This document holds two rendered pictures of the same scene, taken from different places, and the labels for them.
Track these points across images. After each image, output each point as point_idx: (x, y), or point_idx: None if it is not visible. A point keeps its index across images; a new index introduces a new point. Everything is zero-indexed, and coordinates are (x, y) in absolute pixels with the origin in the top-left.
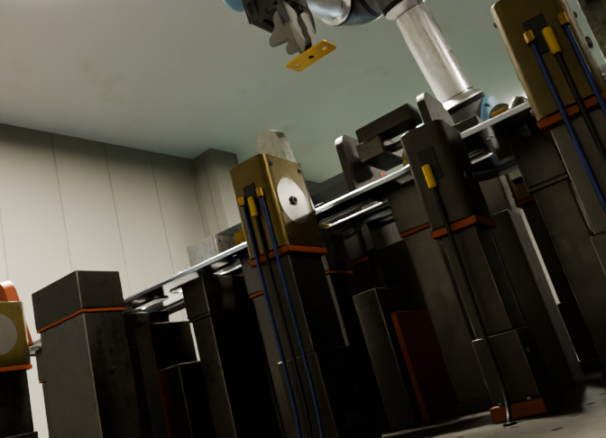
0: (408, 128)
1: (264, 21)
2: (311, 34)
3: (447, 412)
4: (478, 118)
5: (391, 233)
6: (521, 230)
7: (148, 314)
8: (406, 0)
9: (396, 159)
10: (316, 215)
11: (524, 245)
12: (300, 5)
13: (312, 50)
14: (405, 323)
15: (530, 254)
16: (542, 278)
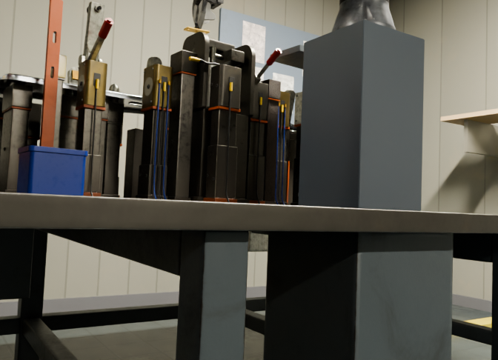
0: (209, 50)
1: (211, 6)
2: (198, 15)
3: None
4: (171, 56)
5: (241, 105)
6: (130, 137)
7: (294, 133)
8: None
9: (224, 63)
10: None
11: (127, 144)
12: None
13: (190, 31)
14: None
15: (129, 147)
16: (130, 157)
